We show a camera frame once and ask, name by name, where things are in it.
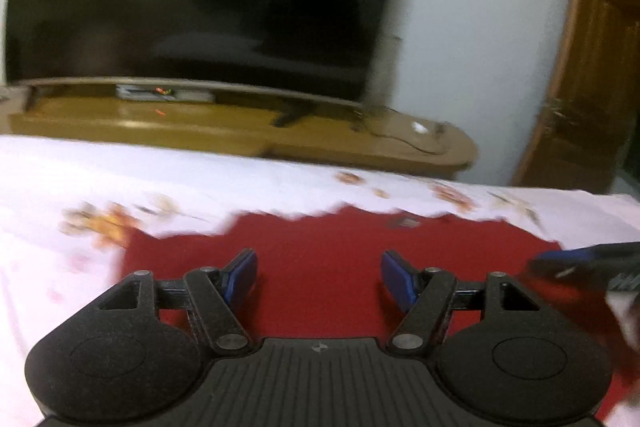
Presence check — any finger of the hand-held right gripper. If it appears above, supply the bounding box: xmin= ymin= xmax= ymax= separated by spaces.
xmin=528 ymin=240 xmax=640 ymax=282

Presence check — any red knit sweater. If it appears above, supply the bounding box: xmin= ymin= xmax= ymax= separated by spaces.
xmin=120 ymin=202 xmax=633 ymax=427

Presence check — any pink floral bedsheet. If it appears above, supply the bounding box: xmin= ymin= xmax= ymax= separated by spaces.
xmin=0 ymin=134 xmax=640 ymax=427

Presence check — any brown wooden door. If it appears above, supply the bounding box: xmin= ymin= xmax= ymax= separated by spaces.
xmin=510 ymin=0 xmax=640 ymax=196

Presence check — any glass dish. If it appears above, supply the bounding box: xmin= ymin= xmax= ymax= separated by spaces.
xmin=371 ymin=106 xmax=452 ymax=154

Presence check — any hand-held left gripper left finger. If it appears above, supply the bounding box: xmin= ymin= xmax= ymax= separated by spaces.
xmin=90 ymin=248 xmax=259 ymax=353

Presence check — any silver set-top box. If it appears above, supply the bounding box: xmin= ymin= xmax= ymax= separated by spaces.
xmin=116 ymin=84 xmax=213 ymax=102

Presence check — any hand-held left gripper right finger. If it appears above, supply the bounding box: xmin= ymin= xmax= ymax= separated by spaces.
xmin=381 ymin=249 xmax=551 ymax=353

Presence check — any wooden television stand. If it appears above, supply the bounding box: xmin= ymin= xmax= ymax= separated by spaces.
xmin=0 ymin=81 xmax=479 ymax=181

